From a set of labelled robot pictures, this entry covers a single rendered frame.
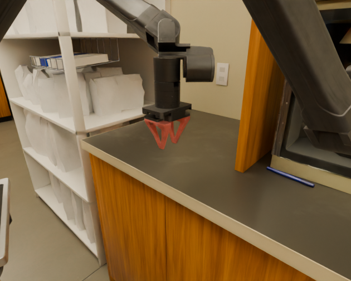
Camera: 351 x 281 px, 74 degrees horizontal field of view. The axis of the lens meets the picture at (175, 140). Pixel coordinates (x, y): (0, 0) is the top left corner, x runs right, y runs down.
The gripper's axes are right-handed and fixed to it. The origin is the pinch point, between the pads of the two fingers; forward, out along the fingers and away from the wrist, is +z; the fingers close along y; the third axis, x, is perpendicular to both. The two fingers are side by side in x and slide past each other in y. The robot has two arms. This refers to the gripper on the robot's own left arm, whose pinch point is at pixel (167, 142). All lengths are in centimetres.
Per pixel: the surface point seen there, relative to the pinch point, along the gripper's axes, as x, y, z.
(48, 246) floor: 112, -7, 109
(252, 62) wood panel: -7.9, 24.3, -17.4
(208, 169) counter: 0.1, 18.6, 15.5
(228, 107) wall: 27, 76, 11
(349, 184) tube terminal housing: -35, 33, 13
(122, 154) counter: 30.1, 6.9, 15.5
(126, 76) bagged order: 86, 53, -3
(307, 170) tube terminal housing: -24.8, 33.4, 12.6
